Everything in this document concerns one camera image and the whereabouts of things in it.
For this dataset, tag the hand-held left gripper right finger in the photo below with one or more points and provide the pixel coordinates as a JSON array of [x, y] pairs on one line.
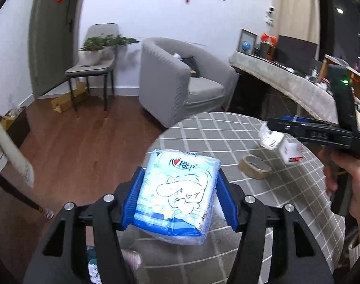
[[229, 207]]

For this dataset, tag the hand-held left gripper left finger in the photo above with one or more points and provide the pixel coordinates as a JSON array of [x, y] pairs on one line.
[[132, 204]]

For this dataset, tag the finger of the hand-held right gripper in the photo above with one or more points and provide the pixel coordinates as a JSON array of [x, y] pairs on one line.
[[279, 124]]

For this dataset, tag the small white box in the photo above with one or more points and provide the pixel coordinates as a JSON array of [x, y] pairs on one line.
[[270, 137]]

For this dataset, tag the white box red label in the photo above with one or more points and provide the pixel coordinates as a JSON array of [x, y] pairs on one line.
[[291, 152]]

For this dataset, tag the blue white tissue pack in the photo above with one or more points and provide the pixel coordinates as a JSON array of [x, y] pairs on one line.
[[174, 189]]

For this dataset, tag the dark teal trash bin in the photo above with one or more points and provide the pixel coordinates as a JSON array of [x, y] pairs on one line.
[[92, 263]]

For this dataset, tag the counter with grey cloth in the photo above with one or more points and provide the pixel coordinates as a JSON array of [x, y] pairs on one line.
[[292, 85]]

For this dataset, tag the brown tape roll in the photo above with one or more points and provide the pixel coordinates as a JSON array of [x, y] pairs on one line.
[[254, 167]]

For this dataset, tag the grey checked tablecloth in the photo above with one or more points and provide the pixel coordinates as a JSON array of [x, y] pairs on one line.
[[227, 136]]

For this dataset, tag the black television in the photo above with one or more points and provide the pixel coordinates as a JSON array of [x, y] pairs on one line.
[[297, 51]]

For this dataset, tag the grey table leg sock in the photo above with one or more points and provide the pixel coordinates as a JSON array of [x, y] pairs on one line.
[[47, 213]]

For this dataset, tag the red ornament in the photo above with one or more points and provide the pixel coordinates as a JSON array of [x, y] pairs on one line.
[[268, 38]]

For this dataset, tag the framed globe picture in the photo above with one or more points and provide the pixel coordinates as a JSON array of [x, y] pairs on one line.
[[247, 43]]

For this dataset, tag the black bag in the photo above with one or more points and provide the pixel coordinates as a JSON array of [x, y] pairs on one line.
[[191, 65]]

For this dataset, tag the grey armchair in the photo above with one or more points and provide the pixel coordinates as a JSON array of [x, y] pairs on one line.
[[174, 88]]

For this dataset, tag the beige curtain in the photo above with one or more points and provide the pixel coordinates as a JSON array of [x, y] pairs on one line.
[[295, 6]]

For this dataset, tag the dark wooden table leg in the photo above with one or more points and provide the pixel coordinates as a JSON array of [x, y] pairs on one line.
[[17, 193]]

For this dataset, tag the brown cardboard box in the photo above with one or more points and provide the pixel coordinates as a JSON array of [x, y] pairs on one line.
[[66, 97]]

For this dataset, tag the dark wooden crate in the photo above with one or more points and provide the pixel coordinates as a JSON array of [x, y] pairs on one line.
[[17, 125]]

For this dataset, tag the grey dining chair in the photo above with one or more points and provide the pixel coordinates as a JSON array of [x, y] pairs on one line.
[[92, 68]]

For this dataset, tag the white plant pot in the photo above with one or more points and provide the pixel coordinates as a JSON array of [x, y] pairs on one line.
[[91, 57]]

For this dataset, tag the green potted plant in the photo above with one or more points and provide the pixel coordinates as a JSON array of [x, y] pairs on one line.
[[109, 41]]

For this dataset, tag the grey door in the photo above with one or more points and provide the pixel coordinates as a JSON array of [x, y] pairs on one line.
[[52, 41]]

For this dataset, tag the white security camera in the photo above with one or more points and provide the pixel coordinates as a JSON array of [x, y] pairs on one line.
[[270, 14]]

